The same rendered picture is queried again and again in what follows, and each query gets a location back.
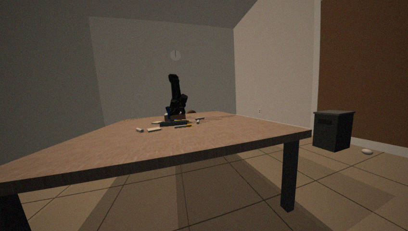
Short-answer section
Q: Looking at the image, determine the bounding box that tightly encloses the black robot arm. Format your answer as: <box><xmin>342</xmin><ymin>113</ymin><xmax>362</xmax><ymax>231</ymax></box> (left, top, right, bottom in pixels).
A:
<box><xmin>168</xmin><ymin>74</ymin><xmax>188</xmax><ymax>108</ymax></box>

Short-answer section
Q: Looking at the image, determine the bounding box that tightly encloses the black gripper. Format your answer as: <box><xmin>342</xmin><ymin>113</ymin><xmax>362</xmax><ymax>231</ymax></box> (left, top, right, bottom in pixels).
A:
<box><xmin>166</xmin><ymin>104</ymin><xmax>185</xmax><ymax>116</ymax></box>

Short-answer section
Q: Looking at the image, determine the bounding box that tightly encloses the grey keyboard with white letter keys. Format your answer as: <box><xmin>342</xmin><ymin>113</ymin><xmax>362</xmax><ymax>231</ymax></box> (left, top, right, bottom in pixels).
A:
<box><xmin>160</xmin><ymin>120</ymin><xmax>187</xmax><ymax>127</ymax></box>

